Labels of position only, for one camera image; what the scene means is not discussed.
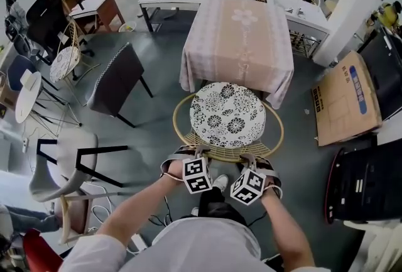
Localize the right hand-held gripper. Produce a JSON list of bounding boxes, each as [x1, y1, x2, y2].
[[230, 153, 283, 206]]

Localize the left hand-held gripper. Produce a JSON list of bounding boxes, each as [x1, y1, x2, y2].
[[160, 144, 214, 196]]

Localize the rattan chair with floral cushion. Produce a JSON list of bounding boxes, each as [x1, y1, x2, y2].
[[171, 81, 285, 165]]

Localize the floral round seat cushion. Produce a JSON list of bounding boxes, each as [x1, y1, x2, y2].
[[189, 82, 267, 148], [49, 46, 80, 84]]

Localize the person's right forearm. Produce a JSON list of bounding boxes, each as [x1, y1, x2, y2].
[[259, 187, 317, 272]]

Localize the person's left forearm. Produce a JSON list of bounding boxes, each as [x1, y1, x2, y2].
[[94, 175, 186, 254]]

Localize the dark grey upholstered chair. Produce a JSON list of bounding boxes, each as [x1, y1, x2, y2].
[[86, 41, 155, 129]]

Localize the table with pink tablecloth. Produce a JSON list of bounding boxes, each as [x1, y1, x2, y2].
[[178, 0, 295, 110]]

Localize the blue chair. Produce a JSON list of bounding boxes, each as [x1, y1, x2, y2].
[[6, 55, 60, 92]]

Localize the black office chair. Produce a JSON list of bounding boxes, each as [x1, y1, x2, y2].
[[25, 0, 95, 66]]

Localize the person's black trousers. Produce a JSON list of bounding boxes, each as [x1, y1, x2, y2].
[[197, 185, 251, 229]]

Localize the person's white shirt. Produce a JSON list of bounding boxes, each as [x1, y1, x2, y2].
[[59, 217, 330, 272]]

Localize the table with pink cloth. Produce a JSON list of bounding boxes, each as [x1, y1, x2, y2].
[[178, 0, 295, 110]]

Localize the large brown cardboard box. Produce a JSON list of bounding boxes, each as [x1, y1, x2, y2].
[[310, 50, 384, 148]]

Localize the black appliance with red trim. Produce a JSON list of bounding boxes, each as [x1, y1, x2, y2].
[[324, 144, 402, 225]]

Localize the light grey armchair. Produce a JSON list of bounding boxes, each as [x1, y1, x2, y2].
[[28, 131, 129, 203]]

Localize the white bucket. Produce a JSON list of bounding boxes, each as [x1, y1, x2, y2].
[[118, 21, 138, 34]]

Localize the white cabinet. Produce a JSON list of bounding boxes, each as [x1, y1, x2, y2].
[[344, 219, 402, 272]]

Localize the black cabinet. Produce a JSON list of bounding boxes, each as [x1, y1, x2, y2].
[[357, 25, 402, 122]]

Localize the brown desk with white top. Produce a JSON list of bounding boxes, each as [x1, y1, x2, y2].
[[68, 0, 126, 35]]

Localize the white round table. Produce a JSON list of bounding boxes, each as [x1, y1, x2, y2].
[[14, 71, 83, 128]]

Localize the small white box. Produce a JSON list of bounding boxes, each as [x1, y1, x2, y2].
[[19, 72, 38, 92]]

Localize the small cardboard box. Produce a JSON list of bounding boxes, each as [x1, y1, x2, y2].
[[0, 74, 17, 112]]

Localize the white desk with wire rack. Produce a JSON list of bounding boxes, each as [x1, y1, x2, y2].
[[266, 0, 331, 60]]

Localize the gold wire chair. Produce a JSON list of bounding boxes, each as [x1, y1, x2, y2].
[[49, 19, 101, 105]]

